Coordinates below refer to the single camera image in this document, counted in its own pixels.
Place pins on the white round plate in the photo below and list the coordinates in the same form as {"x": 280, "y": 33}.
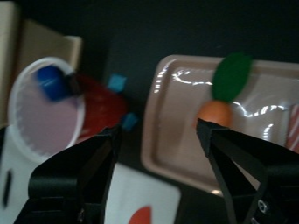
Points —
{"x": 42, "y": 116}

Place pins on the blue toy block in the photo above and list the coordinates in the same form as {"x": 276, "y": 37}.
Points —
{"x": 53, "y": 83}

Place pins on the beige cardboard box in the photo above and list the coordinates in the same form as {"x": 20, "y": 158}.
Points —
{"x": 38, "y": 46}

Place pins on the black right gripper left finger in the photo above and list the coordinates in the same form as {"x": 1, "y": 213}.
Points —
{"x": 73, "y": 175}

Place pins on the green felt carrot leaf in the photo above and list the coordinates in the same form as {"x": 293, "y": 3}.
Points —
{"x": 229, "y": 78}

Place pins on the red striped toy piece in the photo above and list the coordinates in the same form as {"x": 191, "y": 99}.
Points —
{"x": 292, "y": 128}

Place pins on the white board with red print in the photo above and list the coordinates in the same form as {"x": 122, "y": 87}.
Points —
{"x": 132, "y": 192}

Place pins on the orange toy carrot piece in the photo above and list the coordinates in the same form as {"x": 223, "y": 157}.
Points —
{"x": 215, "y": 112}

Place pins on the pink plastic tray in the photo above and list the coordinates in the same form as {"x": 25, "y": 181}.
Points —
{"x": 182, "y": 128}

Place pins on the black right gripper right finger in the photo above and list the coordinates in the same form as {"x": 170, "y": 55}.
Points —
{"x": 248, "y": 163}

